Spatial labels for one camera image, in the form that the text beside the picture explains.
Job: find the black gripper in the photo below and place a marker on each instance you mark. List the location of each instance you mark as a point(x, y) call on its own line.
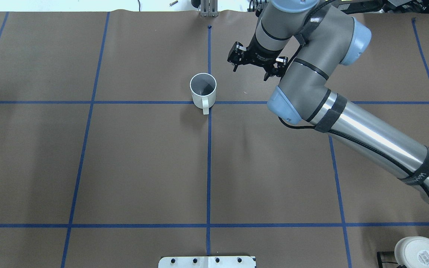
point(262, 55)

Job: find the white ceramic mug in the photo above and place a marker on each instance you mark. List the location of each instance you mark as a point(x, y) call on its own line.
point(203, 90)

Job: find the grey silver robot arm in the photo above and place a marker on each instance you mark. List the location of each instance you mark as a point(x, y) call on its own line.
point(302, 42)

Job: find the white round container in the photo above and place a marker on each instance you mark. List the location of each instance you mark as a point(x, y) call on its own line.
point(412, 252)

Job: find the white metal bracket plate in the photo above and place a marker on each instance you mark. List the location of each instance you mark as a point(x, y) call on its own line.
point(207, 262)

